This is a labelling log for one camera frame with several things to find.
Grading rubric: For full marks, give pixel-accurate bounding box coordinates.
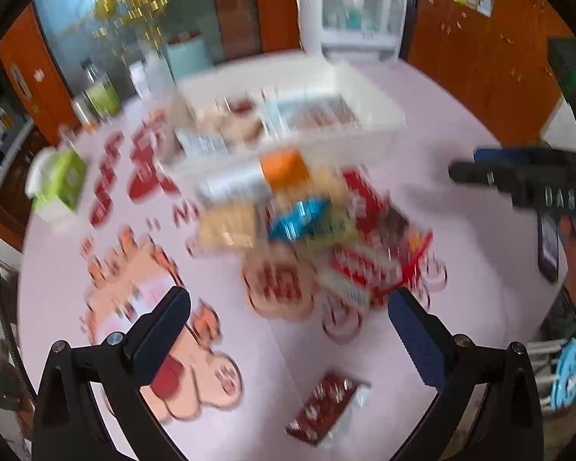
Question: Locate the white squeeze bottle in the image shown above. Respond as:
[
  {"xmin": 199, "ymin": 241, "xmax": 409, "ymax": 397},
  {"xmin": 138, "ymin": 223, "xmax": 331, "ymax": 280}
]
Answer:
[{"xmin": 141, "ymin": 41, "xmax": 174, "ymax": 92}]

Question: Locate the glass bottle with green label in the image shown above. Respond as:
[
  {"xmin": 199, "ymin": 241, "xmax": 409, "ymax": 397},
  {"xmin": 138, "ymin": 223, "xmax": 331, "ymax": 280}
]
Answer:
[{"xmin": 84, "ymin": 60, "xmax": 118, "ymax": 118}]

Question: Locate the white packet with orange end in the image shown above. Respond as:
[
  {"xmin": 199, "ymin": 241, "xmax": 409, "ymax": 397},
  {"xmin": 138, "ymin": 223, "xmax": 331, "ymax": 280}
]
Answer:
[{"xmin": 199, "ymin": 150, "xmax": 310, "ymax": 203}]

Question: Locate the green tissue box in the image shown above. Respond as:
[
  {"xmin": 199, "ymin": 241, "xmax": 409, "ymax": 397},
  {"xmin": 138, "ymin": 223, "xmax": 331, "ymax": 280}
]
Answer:
[{"xmin": 25, "ymin": 149, "xmax": 88, "ymax": 224}]

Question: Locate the light blue canister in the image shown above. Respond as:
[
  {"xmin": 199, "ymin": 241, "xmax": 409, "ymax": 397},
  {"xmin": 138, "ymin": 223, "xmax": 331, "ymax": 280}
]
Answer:
[{"xmin": 166, "ymin": 33, "xmax": 214, "ymax": 75}]

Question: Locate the glass door with gold ornament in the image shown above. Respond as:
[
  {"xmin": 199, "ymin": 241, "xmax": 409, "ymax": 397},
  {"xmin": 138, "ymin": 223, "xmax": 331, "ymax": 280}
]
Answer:
[{"xmin": 0, "ymin": 0, "xmax": 298, "ymax": 126}]

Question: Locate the blue candy packet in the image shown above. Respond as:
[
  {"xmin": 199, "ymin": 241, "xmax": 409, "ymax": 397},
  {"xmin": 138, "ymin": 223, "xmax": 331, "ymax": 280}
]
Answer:
[{"xmin": 268, "ymin": 198, "xmax": 333, "ymax": 242}]

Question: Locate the pale rice cracker packet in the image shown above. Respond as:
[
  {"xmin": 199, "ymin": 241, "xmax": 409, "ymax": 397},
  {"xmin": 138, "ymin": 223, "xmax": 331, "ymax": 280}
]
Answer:
[{"xmin": 198, "ymin": 203, "xmax": 259, "ymax": 251}]

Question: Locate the red snack packet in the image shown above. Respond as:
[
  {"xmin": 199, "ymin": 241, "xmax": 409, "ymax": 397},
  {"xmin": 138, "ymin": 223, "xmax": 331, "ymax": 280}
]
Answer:
[{"xmin": 329, "ymin": 242, "xmax": 434, "ymax": 309}]

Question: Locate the small green packet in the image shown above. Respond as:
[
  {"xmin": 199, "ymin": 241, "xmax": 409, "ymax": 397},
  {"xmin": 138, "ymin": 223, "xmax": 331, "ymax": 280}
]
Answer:
[{"xmin": 312, "ymin": 215, "xmax": 362, "ymax": 247}]

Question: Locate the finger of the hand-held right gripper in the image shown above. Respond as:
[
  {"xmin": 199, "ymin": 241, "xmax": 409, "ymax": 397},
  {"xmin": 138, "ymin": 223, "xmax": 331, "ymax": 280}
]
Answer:
[
  {"xmin": 474, "ymin": 148, "xmax": 538, "ymax": 164},
  {"xmin": 449, "ymin": 161, "xmax": 514, "ymax": 189}
]

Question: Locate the white grey packet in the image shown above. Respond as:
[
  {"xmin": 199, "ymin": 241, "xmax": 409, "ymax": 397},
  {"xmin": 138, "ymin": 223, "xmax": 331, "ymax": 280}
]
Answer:
[{"xmin": 177, "ymin": 129, "xmax": 227, "ymax": 155}]

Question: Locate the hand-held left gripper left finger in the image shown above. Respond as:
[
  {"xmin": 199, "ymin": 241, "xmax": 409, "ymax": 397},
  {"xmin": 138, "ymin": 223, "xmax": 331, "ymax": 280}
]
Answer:
[{"xmin": 31, "ymin": 285, "xmax": 193, "ymax": 461}]

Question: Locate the white plastic storage bin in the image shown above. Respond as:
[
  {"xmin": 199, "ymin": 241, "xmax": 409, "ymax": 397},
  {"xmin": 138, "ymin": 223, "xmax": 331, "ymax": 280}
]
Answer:
[{"xmin": 161, "ymin": 55, "xmax": 406, "ymax": 193}]

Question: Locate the small metal can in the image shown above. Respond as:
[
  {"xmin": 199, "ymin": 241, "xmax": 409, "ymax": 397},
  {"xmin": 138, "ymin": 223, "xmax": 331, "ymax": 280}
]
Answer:
[{"xmin": 71, "ymin": 98, "xmax": 97, "ymax": 133}]

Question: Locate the pink printed tablecloth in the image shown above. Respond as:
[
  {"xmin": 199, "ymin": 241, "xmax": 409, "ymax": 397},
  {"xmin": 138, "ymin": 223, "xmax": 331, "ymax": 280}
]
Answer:
[{"xmin": 17, "ymin": 50, "xmax": 569, "ymax": 447}]

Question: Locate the white cosmetic organizer box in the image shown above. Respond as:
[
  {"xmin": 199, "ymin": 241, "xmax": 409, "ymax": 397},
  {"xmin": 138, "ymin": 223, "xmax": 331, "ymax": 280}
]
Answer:
[{"xmin": 295, "ymin": 0, "xmax": 411, "ymax": 63}]

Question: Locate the white pill bottle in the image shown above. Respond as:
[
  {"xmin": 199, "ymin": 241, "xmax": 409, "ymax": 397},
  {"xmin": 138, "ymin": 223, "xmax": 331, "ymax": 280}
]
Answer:
[{"xmin": 129, "ymin": 61, "xmax": 152, "ymax": 99}]

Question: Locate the blue round stool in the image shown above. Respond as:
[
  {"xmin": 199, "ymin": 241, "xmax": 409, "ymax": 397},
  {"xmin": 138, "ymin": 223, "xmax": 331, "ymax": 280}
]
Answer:
[{"xmin": 528, "ymin": 336, "xmax": 576, "ymax": 411}]

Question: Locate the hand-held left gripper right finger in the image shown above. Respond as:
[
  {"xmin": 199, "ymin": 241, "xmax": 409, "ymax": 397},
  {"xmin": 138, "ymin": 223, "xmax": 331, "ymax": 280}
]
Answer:
[{"xmin": 388, "ymin": 287, "xmax": 543, "ymax": 461}]

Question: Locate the brown floral packet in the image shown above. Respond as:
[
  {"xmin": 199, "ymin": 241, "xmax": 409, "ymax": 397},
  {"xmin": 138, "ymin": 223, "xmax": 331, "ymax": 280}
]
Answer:
[{"xmin": 285, "ymin": 371, "xmax": 371, "ymax": 446}]

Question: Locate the wooden cabinet with shelves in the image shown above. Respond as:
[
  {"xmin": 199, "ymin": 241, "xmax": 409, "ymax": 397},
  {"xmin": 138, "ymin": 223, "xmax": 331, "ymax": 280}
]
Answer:
[{"xmin": 406, "ymin": 0, "xmax": 576, "ymax": 145}]

